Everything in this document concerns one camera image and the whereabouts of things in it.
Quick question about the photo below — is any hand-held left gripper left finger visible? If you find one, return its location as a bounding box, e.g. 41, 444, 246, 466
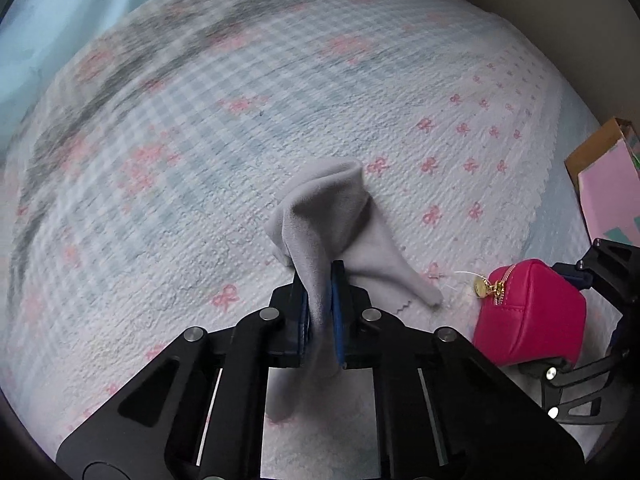
55, 272, 313, 480

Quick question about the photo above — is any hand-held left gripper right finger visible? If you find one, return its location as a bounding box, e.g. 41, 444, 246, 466
331, 260, 584, 480

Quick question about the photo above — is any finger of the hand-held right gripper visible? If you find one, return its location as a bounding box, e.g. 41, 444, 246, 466
552, 239, 640, 312
515, 312, 640, 427

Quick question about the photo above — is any pink patterned cardboard box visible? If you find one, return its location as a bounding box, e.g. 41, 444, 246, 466
565, 117, 640, 249

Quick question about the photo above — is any pink zip pouch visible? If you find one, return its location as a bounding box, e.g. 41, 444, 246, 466
472, 258, 587, 367

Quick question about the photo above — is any grey cloth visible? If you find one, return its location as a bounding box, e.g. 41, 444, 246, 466
265, 158, 444, 422

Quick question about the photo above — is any light blue hanging cloth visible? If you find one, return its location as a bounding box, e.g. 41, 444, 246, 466
0, 0, 251, 146

